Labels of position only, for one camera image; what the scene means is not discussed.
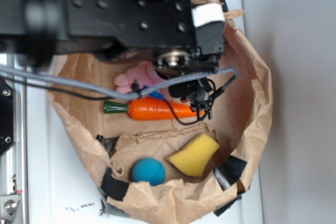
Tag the aluminium frame rail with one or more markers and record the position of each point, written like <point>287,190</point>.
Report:
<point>14,195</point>

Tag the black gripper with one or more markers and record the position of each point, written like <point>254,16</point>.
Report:
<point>209,23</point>

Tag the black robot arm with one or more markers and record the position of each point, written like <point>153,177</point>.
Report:
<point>183,40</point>

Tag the orange plastic toy carrot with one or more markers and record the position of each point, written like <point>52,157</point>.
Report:
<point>149,109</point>

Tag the brown paper-lined box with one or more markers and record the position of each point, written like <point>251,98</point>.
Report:
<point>109,145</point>

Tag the white plastic tray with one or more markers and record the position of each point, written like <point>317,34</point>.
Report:
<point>61,191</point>

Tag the pink plush bunny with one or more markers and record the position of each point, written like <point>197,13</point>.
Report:
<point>144,73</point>

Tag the yellow foam sponge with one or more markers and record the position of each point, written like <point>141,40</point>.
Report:
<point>193,158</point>

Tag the blue textured ball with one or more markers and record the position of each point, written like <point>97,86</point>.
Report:
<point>148,170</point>

